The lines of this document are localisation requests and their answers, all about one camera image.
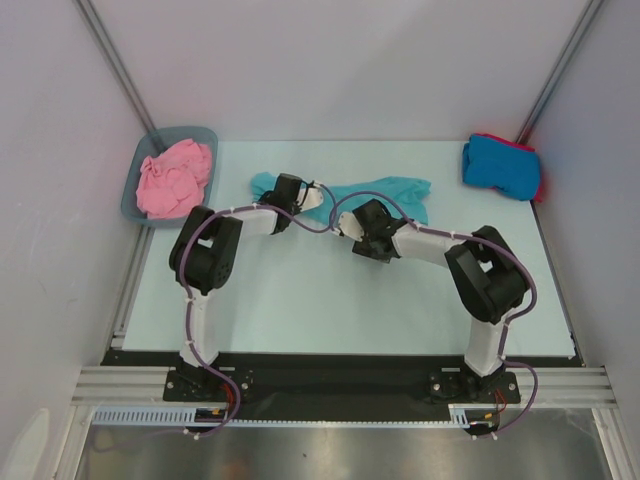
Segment teal t shirt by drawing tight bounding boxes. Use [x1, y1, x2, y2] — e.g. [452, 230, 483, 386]
[250, 172, 431, 227]

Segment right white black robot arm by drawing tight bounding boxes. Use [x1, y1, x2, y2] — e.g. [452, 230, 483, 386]
[338, 200, 537, 401]

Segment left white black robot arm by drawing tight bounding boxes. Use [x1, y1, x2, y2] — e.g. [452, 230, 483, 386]
[169, 174, 313, 400]

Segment pink crumpled t shirt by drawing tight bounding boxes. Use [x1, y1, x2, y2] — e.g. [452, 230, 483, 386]
[136, 139, 213, 220]

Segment blue folded t shirt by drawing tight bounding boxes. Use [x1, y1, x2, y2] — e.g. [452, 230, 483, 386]
[461, 133, 543, 201]

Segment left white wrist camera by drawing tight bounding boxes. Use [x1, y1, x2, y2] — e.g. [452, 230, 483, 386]
[296, 181, 324, 212]

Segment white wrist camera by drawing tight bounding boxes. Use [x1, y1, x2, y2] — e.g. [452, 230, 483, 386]
[296, 181, 324, 212]
[333, 212, 364, 242]

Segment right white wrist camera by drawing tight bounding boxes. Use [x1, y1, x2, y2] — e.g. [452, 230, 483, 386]
[333, 212, 364, 242]

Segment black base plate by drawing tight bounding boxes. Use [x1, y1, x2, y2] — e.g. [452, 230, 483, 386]
[101, 349, 582, 423]

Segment grey slotted cable duct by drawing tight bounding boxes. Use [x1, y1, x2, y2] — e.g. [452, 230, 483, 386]
[92, 406, 494, 429]

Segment aluminium frame rail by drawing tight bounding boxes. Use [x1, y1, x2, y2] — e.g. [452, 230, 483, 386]
[72, 366, 617, 409]

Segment left corner aluminium post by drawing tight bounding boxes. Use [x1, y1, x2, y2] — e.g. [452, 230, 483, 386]
[73, 0, 156, 132]

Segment corner aluminium post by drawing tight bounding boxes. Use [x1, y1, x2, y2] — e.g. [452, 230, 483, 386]
[73, 0, 156, 132]
[515, 0, 608, 145]

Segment right corner aluminium post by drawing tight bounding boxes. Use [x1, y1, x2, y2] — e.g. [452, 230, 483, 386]
[515, 0, 608, 145]

